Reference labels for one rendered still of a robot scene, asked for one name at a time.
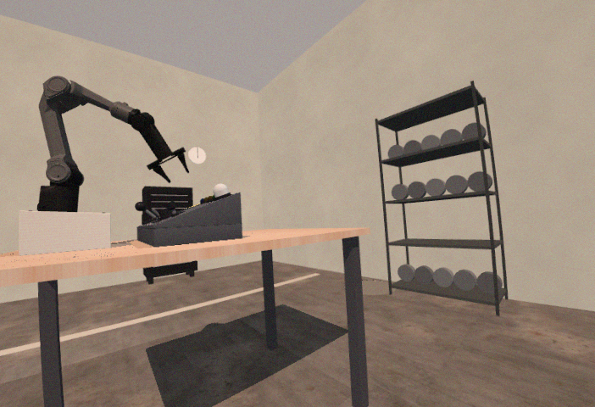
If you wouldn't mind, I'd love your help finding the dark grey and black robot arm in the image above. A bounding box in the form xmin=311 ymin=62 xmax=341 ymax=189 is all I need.
xmin=37 ymin=75 xmax=165 ymax=212

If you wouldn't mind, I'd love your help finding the grey control console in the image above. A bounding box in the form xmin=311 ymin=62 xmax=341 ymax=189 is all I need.
xmin=135 ymin=184 xmax=242 ymax=247

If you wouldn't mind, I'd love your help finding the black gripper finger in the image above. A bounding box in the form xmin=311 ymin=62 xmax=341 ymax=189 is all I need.
xmin=177 ymin=152 xmax=189 ymax=173
xmin=152 ymin=165 xmax=171 ymax=183

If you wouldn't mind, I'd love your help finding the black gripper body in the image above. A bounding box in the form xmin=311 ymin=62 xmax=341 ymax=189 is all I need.
xmin=147 ymin=142 xmax=186 ymax=170

